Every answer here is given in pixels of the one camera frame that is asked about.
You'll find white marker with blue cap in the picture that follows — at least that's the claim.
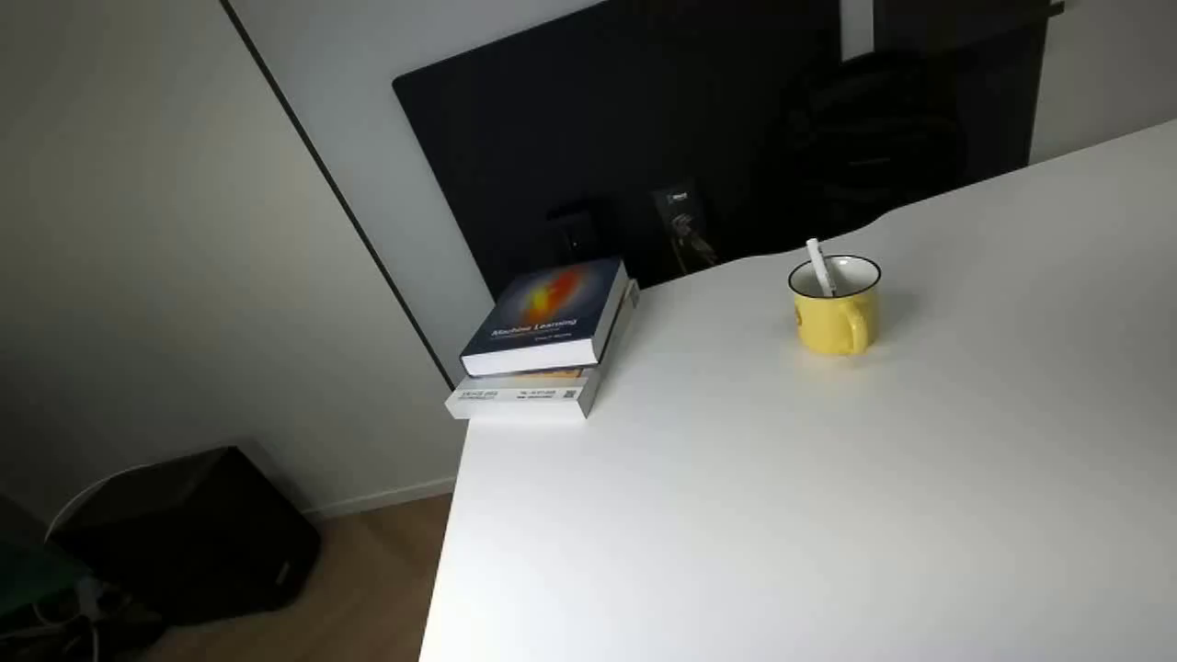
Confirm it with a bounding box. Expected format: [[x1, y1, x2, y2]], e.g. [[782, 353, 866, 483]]
[[802, 236, 838, 302]]

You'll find yellow enamel mug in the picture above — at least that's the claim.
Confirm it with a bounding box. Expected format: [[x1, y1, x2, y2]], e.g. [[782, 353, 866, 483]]
[[783, 249, 888, 361]]

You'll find dark blue book orange cover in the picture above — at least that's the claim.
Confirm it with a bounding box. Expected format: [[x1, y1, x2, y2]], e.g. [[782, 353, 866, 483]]
[[455, 255, 632, 382]]

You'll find white paperback book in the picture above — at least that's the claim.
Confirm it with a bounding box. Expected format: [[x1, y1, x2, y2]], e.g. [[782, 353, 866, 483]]
[[442, 275, 643, 428]]

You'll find black box on floor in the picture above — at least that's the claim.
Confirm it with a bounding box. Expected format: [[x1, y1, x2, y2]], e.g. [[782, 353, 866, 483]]
[[48, 443, 328, 630]]

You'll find wall socket with black plug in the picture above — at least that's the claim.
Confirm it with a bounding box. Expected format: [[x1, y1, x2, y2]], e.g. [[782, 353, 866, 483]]
[[647, 179, 723, 274]]

